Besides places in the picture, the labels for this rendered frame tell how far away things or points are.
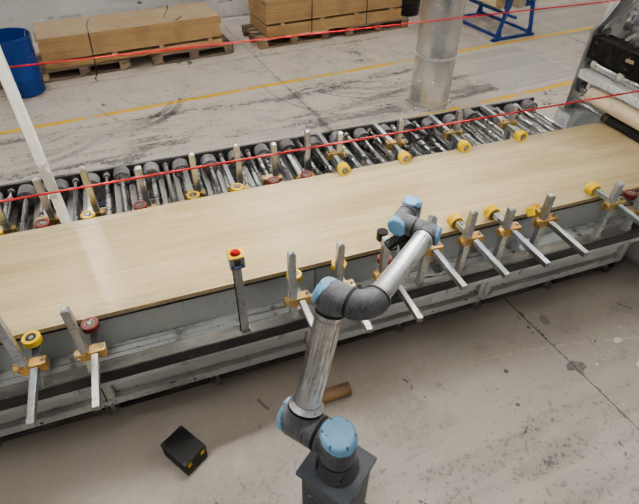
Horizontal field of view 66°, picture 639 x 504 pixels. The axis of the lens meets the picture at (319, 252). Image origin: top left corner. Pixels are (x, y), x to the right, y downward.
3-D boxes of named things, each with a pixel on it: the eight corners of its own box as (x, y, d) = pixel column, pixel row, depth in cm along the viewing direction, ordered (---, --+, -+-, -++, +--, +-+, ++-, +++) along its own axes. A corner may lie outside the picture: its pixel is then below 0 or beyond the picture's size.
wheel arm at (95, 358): (102, 410, 209) (99, 405, 206) (94, 412, 208) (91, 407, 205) (99, 334, 239) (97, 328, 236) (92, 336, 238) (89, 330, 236)
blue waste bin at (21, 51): (53, 96, 626) (31, 36, 578) (2, 104, 607) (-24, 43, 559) (50, 79, 665) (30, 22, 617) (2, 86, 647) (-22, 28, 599)
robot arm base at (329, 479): (367, 459, 214) (368, 448, 207) (343, 496, 202) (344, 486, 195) (330, 435, 222) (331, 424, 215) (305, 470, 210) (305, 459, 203)
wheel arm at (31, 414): (37, 427, 201) (33, 422, 199) (28, 430, 201) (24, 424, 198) (43, 346, 232) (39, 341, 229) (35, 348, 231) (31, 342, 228)
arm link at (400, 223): (410, 225, 212) (421, 211, 220) (386, 216, 217) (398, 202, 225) (407, 242, 219) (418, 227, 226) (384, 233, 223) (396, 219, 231)
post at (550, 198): (531, 260, 302) (556, 195, 271) (526, 261, 301) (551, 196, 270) (527, 256, 305) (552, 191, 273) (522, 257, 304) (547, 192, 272)
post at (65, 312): (100, 377, 238) (67, 310, 206) (92, 379, 237) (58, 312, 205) (100, 371, 241) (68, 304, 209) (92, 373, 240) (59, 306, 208)
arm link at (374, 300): (375, 315, 168) (447, 220, 214) (343, 300, 173) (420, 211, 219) (371, 337, 176) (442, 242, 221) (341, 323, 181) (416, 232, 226)
